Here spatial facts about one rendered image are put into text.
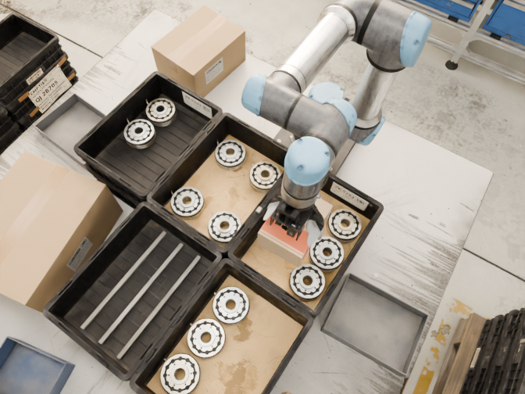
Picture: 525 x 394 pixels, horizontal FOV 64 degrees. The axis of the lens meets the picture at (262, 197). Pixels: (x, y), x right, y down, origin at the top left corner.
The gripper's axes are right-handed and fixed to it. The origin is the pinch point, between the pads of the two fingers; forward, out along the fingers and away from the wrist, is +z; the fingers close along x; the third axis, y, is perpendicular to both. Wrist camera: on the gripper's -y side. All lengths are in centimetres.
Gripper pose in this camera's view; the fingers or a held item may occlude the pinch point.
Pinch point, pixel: (294, 222)
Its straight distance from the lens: 104.5
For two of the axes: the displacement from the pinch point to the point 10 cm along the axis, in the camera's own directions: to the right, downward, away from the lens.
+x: 8.5, 4.8, -2.1
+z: -0.2, 4.3, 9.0
